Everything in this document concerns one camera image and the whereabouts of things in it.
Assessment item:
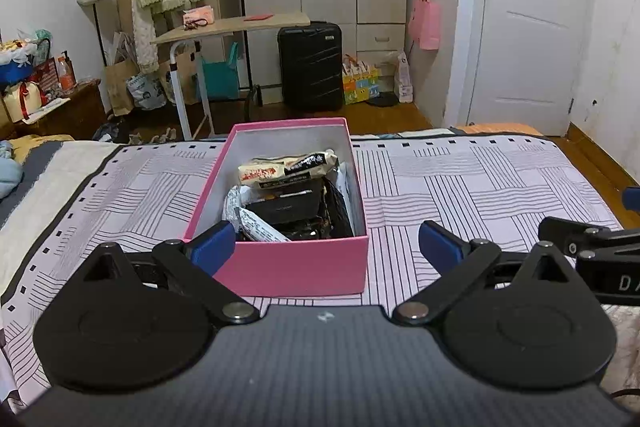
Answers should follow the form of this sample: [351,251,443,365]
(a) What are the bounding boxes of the orange mattress edge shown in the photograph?
[452,122,546,138]

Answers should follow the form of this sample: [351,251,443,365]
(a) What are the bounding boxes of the wooden folding table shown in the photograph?
[150,12,312,140]

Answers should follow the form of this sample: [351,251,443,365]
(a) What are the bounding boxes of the wooden nightstand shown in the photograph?
[15,79,108,140]

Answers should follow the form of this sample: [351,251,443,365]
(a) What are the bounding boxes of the striped bed sheet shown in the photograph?
[0,127,640,408]

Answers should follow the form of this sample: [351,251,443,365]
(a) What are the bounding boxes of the brown paper bag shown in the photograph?
[104,57,141,116]
[160,52,201,105]

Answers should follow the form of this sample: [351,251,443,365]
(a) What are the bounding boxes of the black cracker packet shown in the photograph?
[245,192,326,228]
[322,177,356,239]

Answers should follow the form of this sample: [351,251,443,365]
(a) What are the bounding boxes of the dark floor bag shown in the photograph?
[91,122,128,144]

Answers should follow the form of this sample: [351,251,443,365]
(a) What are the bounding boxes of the cream bag with red ribbon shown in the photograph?
[2,79,51,122]

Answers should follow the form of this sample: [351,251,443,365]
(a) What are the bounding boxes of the grey cream blanket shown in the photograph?
[0,139,123,308]

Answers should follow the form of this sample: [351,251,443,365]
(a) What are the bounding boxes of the pink gift bag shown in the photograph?
[407,0,442,51]

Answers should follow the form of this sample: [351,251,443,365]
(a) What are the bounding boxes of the pair of shoes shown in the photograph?
[127,127,178,145]

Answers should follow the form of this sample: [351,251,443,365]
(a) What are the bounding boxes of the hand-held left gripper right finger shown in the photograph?
[391,221,581,327]

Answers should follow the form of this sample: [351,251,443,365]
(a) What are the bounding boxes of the beige noodle packet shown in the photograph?
[237,150,338,188]

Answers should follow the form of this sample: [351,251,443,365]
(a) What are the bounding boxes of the pink cardboard box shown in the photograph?
[182,117,370,297]

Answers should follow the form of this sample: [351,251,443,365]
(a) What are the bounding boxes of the colourful tissue pack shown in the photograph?
[341,54,383,105]

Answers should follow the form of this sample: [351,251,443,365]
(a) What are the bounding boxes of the white patterned bag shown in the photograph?
[125,72,168,110]

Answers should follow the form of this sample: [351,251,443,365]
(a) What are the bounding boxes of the teal shopping bag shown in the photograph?
[200,42,241,102]

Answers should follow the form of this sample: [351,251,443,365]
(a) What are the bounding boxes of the black suitcase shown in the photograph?
[277,21,345,112]

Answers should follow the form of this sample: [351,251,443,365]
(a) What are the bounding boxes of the blue container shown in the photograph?
[0,57,33,85]

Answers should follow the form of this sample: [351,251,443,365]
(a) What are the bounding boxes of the white door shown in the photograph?
[470,0,593,138]

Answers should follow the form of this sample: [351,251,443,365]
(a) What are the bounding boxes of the black clothes rack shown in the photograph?
[86,0,261,108]

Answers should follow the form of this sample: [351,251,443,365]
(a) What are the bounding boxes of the orange bottle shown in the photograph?
[56,52,77,90]

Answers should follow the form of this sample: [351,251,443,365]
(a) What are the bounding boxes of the pink pouch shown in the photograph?
[182,6,216,30]

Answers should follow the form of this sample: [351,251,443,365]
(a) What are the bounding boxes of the yellow cloth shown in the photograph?
[10,134,76,162]

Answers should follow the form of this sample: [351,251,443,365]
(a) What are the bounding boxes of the white plastic bag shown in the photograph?
[394,51,415,104]

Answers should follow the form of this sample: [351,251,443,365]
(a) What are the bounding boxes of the light blue cloth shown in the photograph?
[0,154,23,200]

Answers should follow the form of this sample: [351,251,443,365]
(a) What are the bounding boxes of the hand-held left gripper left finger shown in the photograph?
[75,221,261,326]

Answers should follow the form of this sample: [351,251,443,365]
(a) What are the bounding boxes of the wrapped flower bouquet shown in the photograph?
[0,27,53,62]

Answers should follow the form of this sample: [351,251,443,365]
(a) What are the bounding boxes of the red gift bag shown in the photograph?
[32,57,63,98]

